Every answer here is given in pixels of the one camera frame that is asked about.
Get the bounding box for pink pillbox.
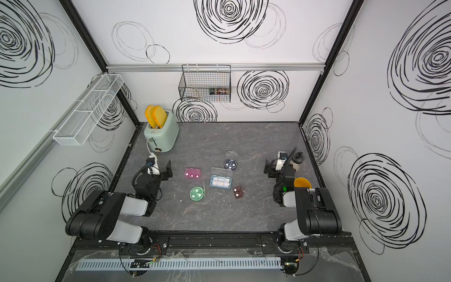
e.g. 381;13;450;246
184;168;202;179

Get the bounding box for green round pillbox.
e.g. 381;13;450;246
190;183;206;202

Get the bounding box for blue rectangular pillbox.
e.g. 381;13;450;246
209;168;233;189

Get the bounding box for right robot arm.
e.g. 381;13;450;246
264;159;342;248

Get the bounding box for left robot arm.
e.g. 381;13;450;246
65;157;173;249

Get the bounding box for glass bottle black cap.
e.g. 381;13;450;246
290;152;304;171

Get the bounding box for yellow mug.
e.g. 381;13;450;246
294;177;312;189

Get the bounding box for mint green toaster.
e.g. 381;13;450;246
144;112;179;152

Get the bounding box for dark red pillbox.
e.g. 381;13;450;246
233;185;244;199

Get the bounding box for right toast slice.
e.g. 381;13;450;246
152;106;167;128

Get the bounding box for toast slice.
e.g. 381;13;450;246
152;106;167;128
144;105;157;129

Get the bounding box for left toast slice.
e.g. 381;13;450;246
144;105;157;129

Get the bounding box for spice jars in basket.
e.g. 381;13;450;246
209;88;230;95

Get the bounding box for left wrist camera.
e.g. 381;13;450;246
146;154;160;175

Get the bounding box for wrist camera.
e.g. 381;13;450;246
146;154;160;175
276;152;289;171

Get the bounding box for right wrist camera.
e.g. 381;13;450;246
276;152;289;171

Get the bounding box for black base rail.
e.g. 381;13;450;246
69;231;357;256

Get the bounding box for white wire shelf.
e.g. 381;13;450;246
53;74;123;146

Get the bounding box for black wire basket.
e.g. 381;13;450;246
178;70;232;103

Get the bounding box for white slotted cable duct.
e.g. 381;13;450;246
75;257;283;271

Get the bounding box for aluminium wall rail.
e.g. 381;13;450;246
106;62;325;73

